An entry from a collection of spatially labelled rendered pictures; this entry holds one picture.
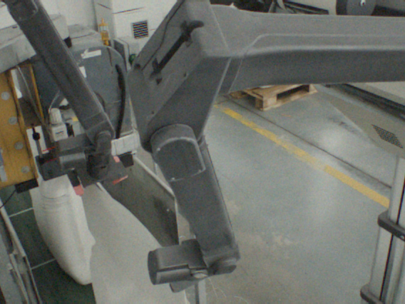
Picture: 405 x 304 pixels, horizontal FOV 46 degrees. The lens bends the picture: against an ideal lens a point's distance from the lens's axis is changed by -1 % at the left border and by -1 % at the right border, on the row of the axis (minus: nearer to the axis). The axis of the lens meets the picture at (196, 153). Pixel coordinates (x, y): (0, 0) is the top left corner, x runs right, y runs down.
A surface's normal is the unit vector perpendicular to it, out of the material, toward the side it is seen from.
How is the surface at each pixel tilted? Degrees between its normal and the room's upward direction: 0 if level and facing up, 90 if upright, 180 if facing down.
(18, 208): 0
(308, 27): 29
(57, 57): 103
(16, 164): 90
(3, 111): 90
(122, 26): 90
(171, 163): 118
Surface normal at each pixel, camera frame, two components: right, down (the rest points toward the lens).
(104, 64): 0.53, 0.40
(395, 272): -0.85, 0.31
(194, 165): 0.25, 0.82
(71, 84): 0.35, 0.66
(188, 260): 0.27, -0.58
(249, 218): -0.06, -0.87
